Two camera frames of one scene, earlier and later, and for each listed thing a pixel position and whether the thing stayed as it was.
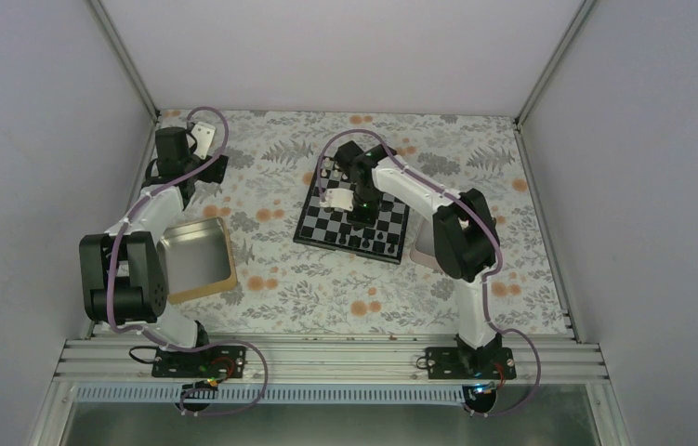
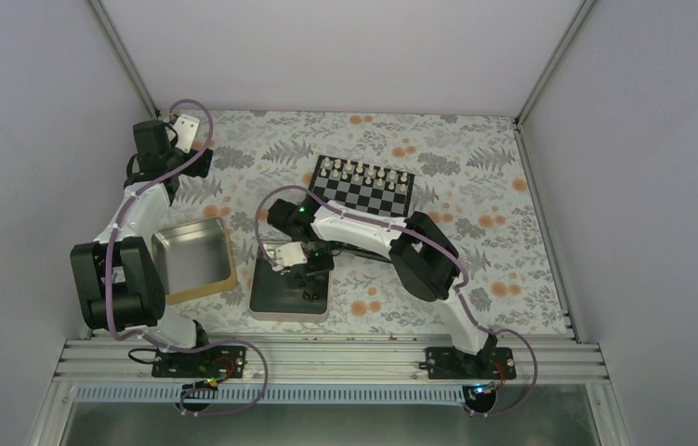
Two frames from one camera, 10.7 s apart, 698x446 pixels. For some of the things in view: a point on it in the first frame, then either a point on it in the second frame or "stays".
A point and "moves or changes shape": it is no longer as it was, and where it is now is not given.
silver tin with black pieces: [423, 252] moves or changes shape
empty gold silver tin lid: [198, 260] stays
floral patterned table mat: [288, 289] stays
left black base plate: [228, 361] stays
